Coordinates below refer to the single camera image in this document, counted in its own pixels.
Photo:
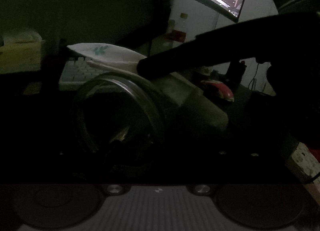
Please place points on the white paper tissue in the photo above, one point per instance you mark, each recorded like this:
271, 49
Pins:
105, 51

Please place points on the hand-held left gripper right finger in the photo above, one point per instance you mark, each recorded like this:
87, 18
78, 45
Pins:
225, 161

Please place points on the clear bottle with red label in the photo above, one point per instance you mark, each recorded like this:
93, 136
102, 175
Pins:
178, 35

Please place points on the clear plastic bag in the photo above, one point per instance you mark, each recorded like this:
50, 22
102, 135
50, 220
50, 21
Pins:
163, 43

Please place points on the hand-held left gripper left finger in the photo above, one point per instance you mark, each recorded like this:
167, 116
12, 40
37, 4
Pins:
100, 161

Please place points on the small pale object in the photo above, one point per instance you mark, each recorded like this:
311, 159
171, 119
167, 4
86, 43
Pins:
32, 88

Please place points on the clear glass jar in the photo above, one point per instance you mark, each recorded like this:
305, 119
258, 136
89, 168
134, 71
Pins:
145, 96

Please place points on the red computer mouse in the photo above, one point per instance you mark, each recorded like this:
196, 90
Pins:
220, 89

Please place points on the pale tissue box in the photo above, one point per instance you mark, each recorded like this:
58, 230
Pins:
20, 56

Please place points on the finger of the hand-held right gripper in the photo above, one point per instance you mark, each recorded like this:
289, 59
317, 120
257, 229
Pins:
200, 51

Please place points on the backlit light blue keyboard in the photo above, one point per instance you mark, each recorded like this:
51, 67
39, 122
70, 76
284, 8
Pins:
75, 71

